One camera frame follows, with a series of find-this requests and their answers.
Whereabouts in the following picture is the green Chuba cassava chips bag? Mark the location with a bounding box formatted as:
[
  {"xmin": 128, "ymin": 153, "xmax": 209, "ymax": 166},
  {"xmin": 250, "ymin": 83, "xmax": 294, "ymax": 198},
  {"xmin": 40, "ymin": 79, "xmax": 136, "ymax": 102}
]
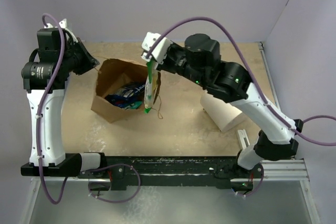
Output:
[{"xmin": 144, "ymin": 60, "xmax": 158, "ymax": 113}]

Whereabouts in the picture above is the aluminium table frame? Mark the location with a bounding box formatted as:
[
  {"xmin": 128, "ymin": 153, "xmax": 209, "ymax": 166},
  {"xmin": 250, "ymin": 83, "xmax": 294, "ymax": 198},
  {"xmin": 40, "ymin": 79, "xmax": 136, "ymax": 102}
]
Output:
[{"xmin": 26, "ymin": 40, "xmax": 321, "ymax": 224}]

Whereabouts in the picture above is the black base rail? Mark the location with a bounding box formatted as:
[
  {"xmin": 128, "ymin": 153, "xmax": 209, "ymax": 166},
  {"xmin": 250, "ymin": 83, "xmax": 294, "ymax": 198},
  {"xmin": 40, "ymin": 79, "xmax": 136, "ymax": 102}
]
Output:
[{"xmin": 78, "ymin": 156, "xmax": 263, "ymax": 190}]

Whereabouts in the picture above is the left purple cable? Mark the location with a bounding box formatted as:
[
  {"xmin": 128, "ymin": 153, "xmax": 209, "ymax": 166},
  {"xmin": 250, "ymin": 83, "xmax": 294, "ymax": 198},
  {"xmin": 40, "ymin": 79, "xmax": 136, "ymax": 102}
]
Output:
[{"xmin": 36, "ymin": 13, "xmax": 68, "ymax": 205}]

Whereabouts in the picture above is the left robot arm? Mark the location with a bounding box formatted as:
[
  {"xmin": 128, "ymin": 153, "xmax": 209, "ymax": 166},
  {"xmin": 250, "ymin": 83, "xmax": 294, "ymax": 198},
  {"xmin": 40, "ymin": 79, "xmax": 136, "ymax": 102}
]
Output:
[{"xmin": 20, "ymin": 26, "xmax": 108, "ymax": 178}]

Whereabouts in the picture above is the purple cable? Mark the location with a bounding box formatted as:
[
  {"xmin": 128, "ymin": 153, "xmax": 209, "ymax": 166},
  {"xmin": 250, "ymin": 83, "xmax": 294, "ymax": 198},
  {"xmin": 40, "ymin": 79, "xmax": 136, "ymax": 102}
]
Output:
[
  {"xmin": 36, "ymin": 13, "xmax": 68, "ymax": 205},
  {"xmin": 145, "ymin": 17, "xmax": 336, "ymax": 146}
]

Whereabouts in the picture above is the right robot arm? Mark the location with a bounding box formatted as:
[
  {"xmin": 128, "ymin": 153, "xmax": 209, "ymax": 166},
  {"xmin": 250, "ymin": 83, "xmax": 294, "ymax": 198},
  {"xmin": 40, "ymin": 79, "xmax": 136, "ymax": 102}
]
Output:
[{"xmin": 157, "ymin": 34, "xmax": 303, "ymax": 177}]

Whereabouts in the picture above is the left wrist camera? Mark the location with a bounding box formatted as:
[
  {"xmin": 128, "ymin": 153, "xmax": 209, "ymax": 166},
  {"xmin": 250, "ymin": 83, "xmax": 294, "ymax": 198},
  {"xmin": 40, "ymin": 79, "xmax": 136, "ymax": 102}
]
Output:
[{"xmin": 44, "ymin": 18, "xmax": 68, "ymax": 29}]

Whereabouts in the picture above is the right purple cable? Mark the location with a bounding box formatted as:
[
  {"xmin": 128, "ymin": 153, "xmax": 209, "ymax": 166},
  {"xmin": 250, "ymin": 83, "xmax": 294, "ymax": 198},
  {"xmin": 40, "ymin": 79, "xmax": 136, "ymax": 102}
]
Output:
[{"xmin": 145, "ymin": 17, "xmax": 336, "ymax": 146}]

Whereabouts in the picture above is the small aluminium bracket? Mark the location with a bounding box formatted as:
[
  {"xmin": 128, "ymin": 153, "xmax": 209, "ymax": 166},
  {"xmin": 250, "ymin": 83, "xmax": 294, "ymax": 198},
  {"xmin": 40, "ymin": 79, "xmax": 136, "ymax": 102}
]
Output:
[{"xmin": 237, "ymin": 129, "xmax": 250, "ymax": 150}]

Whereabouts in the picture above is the blue snack packet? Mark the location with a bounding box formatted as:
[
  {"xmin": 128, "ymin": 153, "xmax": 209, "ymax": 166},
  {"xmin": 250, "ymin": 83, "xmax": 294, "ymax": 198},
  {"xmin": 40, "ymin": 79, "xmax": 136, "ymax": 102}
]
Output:
[{"xmin": 105, "ymin": 82, "xmax": 145, "ymax": 110}]

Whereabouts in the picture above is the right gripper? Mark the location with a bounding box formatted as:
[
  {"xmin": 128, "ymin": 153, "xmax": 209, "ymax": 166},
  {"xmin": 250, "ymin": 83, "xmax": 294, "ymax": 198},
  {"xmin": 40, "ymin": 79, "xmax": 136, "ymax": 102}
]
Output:
[{"xmin": 153, "ymin": 41, "xmax": 207, "ymax": 87}]

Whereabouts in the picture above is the brown paper bag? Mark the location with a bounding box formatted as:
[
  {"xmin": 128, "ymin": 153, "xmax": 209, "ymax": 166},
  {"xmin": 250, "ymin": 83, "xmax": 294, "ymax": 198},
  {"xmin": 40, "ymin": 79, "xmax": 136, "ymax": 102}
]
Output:
[{"xmin": 91, "ymin": 59, "xmax": 149, "ymax": 123}]

